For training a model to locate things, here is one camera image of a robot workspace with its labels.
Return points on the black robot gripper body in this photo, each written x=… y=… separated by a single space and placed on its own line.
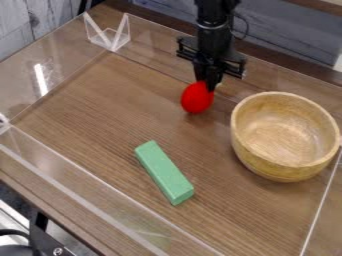
x=211 y=46

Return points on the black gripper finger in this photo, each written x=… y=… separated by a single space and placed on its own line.
x=214 y=74
x=199 y=69

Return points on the red toy strawberry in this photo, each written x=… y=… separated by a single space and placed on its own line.
x=196 y=98

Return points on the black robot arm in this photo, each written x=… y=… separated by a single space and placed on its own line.
x=215 y=12

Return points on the wooden bowl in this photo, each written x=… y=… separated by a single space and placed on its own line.
x=285 y=136

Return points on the green rectangular block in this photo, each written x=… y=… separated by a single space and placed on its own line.
x=171 y=181

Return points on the clear acrylic corner bracket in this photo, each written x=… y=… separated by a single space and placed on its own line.
x=110 y=38

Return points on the clear acrylic tray wall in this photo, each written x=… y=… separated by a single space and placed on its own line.
x=104 y=217

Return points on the black table leg bracket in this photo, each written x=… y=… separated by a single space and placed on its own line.
x=43 y=243

